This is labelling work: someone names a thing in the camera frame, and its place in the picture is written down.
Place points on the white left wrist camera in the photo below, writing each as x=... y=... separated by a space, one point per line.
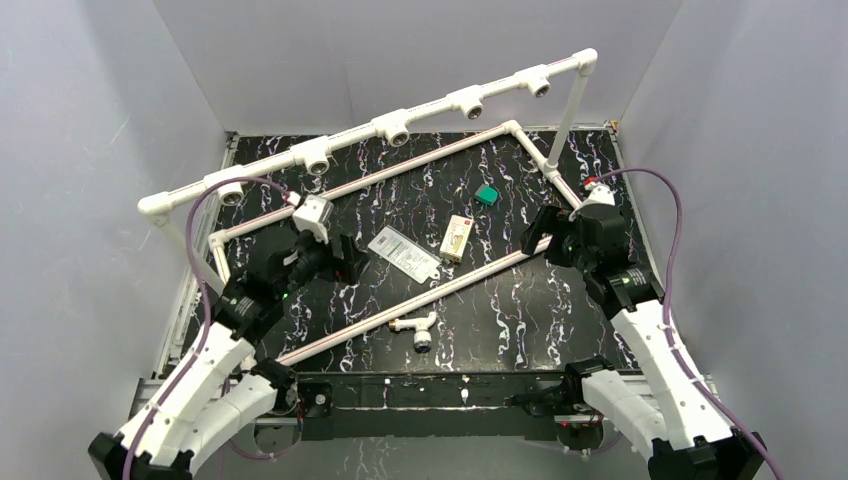
x=311 y=214

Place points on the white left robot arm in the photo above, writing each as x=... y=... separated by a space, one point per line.
x=182 y=424

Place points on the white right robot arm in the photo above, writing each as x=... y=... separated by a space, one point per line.
x=684 y=435

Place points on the white PVC pipe frame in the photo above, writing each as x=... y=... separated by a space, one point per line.
x=314 y=156

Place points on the beige cardboard small box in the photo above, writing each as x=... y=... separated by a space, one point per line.
x=456 y=238

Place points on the green small box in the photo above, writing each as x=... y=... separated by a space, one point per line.
x=486 y=195

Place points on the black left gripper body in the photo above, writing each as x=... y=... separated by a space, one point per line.
x=314 y=259

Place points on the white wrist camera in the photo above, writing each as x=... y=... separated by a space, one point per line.
x=311 y=214
x=597 y=193

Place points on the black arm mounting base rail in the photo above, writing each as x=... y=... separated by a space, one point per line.
x=530 y=405

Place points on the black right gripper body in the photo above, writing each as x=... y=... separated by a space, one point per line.
x=563 y=246

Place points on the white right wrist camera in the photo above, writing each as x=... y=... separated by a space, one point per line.
x=597 y=193

